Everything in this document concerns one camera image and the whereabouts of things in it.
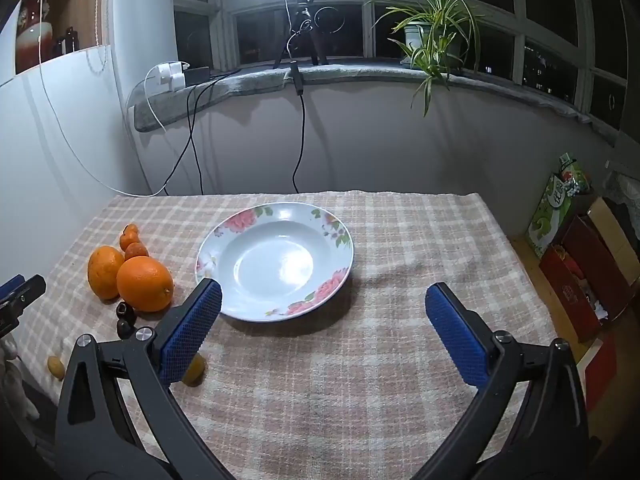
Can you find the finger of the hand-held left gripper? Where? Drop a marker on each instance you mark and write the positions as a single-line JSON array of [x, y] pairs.
[[27, 292]]

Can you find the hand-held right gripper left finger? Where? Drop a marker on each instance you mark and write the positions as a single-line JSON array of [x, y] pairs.
[[192, 332]]

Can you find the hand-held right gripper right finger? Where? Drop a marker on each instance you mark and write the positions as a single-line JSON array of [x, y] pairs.
[[457, 337]]

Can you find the small yellow kumquat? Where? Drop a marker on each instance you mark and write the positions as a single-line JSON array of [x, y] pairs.
[[196, 372]]

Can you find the large orange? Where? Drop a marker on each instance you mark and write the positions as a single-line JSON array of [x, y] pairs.
[[102, 272], [145, 285]]

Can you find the small tan round fruit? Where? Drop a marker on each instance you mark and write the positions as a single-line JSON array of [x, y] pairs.
[[55, 366]]

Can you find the floral white plate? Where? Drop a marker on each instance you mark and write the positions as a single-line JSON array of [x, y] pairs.
[[275, 265]]

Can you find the small mandarin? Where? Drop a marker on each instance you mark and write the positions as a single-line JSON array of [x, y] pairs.
[[132, 229], [127, 241], [136, 252]]

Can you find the person's left hand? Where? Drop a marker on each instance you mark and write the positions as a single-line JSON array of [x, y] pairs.
[[12, 380]]

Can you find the plaid tablecloth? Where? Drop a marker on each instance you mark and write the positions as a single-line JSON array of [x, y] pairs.
[[350, 360]]

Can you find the red box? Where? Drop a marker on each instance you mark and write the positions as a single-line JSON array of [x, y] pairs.
[[565, 295], [595, 255]]

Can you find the green printed bag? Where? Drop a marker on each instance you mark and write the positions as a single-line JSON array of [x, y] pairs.
[[552, 210]]

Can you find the white panel board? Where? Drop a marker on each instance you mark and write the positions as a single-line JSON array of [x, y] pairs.
[[60, 125]]

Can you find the brown cardboard box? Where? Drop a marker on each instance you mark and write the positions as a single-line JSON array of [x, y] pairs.
[[610, 230]]

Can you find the white charger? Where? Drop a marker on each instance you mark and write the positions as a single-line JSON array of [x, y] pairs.
[[178, 75], [164, 77]]

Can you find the dark bottle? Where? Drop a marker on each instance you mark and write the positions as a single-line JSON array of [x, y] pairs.
[[70, 40]]

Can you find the black power brick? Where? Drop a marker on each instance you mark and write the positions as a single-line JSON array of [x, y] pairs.
[[197, 75]]

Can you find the red vase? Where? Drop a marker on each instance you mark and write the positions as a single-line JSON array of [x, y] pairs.
[[32, 35]]

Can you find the wooden cabinet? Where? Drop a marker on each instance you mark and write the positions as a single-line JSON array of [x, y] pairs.
[[85, 5]]

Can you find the pale plant pot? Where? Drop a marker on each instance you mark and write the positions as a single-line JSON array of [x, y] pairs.
[[414, 42]]

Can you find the spider plant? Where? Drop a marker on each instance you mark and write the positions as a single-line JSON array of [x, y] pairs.
[[440, 15]]

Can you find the black tripod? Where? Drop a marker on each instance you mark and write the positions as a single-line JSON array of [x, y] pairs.
[[301, 5]]

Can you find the white window frame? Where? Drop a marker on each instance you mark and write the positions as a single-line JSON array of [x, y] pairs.
[[520, 10]]

